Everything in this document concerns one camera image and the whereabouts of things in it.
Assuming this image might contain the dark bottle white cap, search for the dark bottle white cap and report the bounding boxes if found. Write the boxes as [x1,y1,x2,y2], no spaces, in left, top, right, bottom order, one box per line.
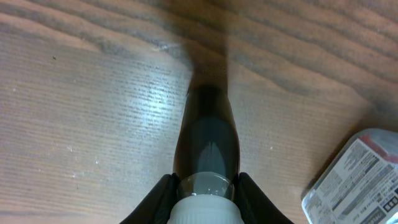
[167,84,246,224]

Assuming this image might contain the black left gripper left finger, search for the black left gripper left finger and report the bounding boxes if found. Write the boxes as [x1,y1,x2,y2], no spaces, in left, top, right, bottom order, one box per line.
[120,174,179,224]

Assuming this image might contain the clear plastic container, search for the clear plastic container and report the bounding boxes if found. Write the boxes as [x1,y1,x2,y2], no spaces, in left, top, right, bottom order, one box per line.
[302,128,397,224]

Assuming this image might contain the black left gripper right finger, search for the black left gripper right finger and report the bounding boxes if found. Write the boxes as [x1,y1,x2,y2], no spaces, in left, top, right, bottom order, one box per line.
[233,172,293,224]

